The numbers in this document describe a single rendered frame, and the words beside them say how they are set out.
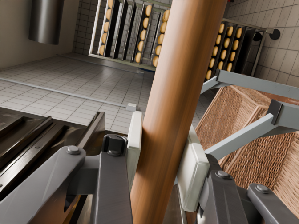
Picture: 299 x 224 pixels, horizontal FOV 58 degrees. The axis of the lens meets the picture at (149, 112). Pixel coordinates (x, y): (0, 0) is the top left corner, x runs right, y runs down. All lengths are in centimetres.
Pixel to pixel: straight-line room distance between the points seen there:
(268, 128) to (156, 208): 41
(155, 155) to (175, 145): 1
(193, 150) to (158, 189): 4
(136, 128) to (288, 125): 44
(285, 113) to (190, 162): 42
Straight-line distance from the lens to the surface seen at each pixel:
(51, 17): 322
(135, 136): 15
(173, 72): 15
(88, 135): 132
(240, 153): 113
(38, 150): 146
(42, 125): 165
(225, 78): 101
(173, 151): 17
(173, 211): 117
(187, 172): 16
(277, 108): 56
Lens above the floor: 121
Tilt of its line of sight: 3 degrees down
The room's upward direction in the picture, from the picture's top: 77 degrees counter-clockwise
